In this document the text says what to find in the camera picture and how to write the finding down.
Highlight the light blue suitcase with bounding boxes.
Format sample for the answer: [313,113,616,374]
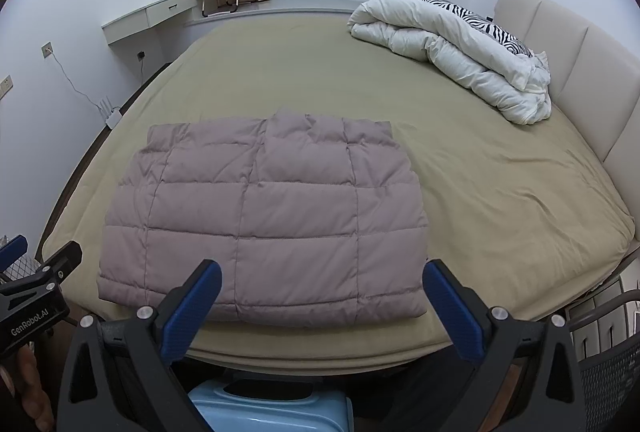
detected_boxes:
[187,377,351,432]

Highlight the dusty pink down jacket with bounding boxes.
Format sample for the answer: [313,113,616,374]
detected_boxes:
[96,108,430,327]

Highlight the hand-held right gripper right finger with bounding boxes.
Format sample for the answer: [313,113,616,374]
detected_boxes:
[422,259,587,432]

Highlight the white drawer cabinet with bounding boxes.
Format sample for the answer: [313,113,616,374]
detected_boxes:
[570,272,640,358]

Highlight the beige padded headboard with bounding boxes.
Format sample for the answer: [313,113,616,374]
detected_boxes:
[492,0,640,243]

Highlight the zebra print pillow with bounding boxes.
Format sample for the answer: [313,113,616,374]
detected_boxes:
[415,0,536,58]

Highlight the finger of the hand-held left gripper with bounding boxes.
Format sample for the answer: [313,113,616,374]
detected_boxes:
[0,235,29,271]
[34,241,84,289]

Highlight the black mesh chair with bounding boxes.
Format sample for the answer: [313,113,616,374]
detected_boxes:
[565,289,640,432]

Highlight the thin grey cable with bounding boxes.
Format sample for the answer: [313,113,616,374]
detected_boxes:
[50,52,108,113]

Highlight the white duvet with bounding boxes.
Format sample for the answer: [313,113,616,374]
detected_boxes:
[347,0,553,125]

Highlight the wire mesh basket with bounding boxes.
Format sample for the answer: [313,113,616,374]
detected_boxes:
[0,257,42,286]

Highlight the white wall desk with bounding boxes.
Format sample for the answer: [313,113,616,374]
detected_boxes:
[101,0,218,46]

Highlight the bed with beige sheet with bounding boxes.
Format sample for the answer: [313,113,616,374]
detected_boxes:
[37,10,637,373]

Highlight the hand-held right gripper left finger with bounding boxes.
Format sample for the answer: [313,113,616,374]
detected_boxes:
[55,259,223,432]

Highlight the white router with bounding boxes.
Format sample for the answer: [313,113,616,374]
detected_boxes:
[97,96,123,129]

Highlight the person's left hand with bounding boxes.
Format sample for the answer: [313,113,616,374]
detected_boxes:
[0,344,56,432]

